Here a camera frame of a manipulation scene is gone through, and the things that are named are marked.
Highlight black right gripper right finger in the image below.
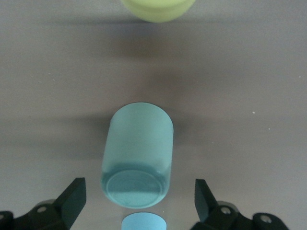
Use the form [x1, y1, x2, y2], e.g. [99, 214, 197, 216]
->
[191, 178, 289, 230]

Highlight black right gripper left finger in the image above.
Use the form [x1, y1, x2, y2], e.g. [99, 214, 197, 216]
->
[0, 177, 87, 230]

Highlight pale green plastic cup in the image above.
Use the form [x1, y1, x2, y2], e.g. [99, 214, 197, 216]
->
[100, 101, 174, 209]

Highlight yellow plastic cup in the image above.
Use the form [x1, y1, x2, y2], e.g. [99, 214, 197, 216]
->
[119, 0, 196, 24]

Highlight light blue plastic cup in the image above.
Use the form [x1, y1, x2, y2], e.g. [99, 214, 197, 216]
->
[121, 212, 168, 230]

